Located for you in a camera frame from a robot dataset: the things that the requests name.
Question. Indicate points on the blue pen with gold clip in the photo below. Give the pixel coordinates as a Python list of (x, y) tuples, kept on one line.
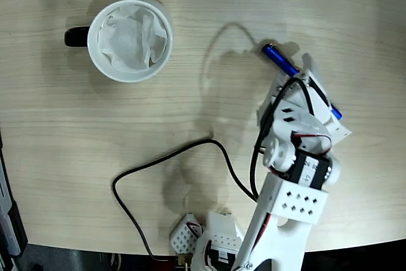
[(279, 60)]

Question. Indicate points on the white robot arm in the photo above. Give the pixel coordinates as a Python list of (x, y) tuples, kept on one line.
[(295, 204)]

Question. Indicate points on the crumpled white tissue paper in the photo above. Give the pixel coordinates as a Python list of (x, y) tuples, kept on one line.
[(127, 42)]

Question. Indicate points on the white perforated block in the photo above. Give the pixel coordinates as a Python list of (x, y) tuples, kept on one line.
[(182, 236)]

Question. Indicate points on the black camera on white bracket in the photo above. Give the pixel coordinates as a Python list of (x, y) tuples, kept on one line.
[(341, 131)]

